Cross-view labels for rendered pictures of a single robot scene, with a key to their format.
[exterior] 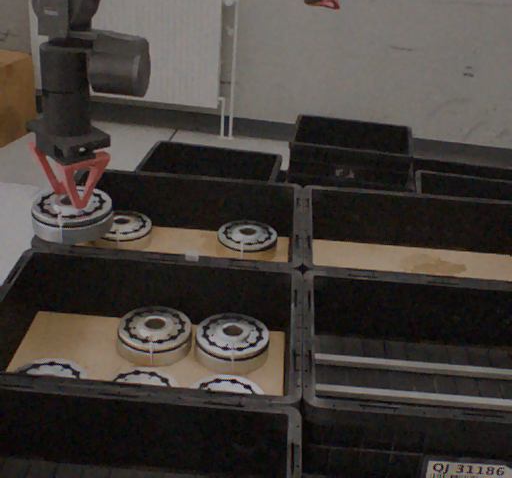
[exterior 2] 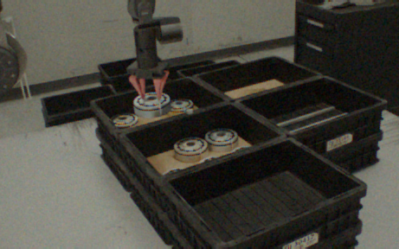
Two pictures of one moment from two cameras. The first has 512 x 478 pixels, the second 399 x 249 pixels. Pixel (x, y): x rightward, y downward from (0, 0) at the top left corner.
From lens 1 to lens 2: 0.74 m
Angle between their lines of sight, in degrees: 25
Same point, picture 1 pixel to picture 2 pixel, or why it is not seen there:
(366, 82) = (96, 44)
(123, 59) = (175, 26)
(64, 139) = (155, 68)
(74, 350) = (164, 168)
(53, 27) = (146, 19)
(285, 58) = (48, 43)
